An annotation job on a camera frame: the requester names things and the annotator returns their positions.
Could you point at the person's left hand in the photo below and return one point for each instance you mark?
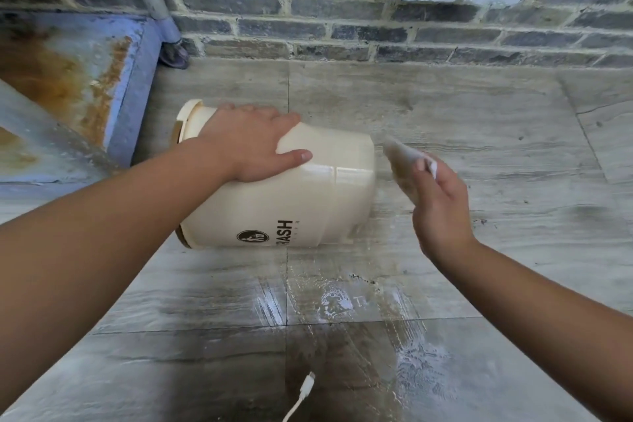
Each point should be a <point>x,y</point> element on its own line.
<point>242,149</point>

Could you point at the person's right hand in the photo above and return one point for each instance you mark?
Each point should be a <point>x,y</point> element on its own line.
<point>442,214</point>

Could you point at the person's left thumb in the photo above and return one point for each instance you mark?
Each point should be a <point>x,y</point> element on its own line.
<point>295,159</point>

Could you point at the person's right thumb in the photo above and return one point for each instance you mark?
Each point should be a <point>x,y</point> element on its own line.
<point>421,179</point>

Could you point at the white cleaning cloth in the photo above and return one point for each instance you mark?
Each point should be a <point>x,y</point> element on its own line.
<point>401,162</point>

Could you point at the cream plastic trash bin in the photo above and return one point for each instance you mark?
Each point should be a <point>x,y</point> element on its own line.
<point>306,199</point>

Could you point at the person's left forearm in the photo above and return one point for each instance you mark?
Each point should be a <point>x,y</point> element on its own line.
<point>99,238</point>

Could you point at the person's right forearm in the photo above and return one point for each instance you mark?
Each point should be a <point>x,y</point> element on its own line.
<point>544,322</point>

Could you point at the dark pipe base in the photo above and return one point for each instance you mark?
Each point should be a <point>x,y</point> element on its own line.
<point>174,55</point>

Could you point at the rusty blue metal panel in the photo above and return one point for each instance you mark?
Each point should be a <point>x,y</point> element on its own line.
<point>59,85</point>

